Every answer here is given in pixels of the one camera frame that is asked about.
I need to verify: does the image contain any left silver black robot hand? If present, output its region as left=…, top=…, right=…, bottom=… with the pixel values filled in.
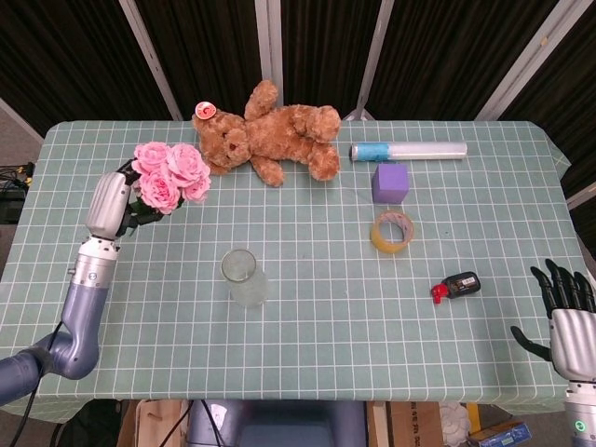
left=86, top=157, right=164, bottom=241

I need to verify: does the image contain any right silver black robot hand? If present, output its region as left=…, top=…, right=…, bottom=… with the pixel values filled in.
left=510, top=258, right=596, bottom=386

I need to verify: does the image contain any pink artificial rose bouquet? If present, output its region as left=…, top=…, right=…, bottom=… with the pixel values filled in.
left=121, top=142, right=212, bottom=237

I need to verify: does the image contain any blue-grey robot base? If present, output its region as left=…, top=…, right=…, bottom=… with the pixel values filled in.
left=185, top=399, right=369, bottom=447

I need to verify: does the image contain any clear glass cup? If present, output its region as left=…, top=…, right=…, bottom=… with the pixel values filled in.
left=220, top=249, right=270, bottom=308

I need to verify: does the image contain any green checked tablecloth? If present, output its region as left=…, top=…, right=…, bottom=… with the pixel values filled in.
left=0, top=119, right=596, bottom=423

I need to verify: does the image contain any black electronic equipment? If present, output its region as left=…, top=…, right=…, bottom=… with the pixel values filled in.
left=0, top=161, right=36, bottom=224

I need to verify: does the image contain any blue carton box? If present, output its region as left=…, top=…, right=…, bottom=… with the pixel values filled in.
left=467, top=420, right=531, bottom=447

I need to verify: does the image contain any black bottle with red cap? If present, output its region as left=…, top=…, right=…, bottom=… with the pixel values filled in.
left=430, top=270, right=481, bottom=306

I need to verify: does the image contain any black curtain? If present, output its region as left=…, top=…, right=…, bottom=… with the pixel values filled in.
left=0, top=0, right=596, bottom=206

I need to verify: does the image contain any brown plush teddy bear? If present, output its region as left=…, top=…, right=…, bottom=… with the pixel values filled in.
left=192, top=79, right=344, bottom=188

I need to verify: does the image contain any yellow adhesive tape roll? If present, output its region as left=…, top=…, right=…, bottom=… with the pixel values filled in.
left=370, top=209, right=415, bottom=256

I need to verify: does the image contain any light wooden plank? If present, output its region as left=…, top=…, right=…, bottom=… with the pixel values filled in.
left=366, top=400, right=390, bottom=447

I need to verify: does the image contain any black bag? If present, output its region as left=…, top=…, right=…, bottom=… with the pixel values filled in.
left=50, top=399, right=125, bottom=447

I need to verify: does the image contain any clear tube blue label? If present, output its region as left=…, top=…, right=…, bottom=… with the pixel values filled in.
left=349, top=141, right=468, bottom=163

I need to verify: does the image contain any purple foam cube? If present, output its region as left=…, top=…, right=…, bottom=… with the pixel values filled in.
left=372, top=162, right=410, bottom=205

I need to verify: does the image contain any white metal frame pole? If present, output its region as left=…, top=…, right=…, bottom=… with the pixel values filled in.
left=343, top=0, right=396, bottom=121
left=118, top=0, right=183, bottom=121
left=475, top=0, right=578, bottom=121
left=565, top=181, right=596, bottom=209
left=254, top=0, right=284, bottom=92

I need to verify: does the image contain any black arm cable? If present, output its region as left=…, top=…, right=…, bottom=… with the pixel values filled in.
left=18, top=320, right=64, bottom=447

